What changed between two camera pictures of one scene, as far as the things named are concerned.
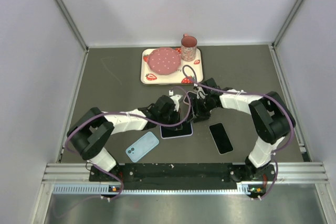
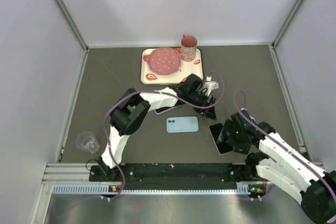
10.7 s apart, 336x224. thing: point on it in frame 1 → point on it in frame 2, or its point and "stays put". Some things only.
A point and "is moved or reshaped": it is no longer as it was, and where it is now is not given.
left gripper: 176,116 → 209,113
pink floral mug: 188,48 stays put
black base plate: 174,176 stays put
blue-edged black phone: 184,129 is moved or reshaped
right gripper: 198,115 → 230,126
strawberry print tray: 148,77 stays put
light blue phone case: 142,146 → 182,124
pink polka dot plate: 164,61 stays put
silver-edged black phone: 221,138 stays put
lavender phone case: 177,136 is moved or reshaped
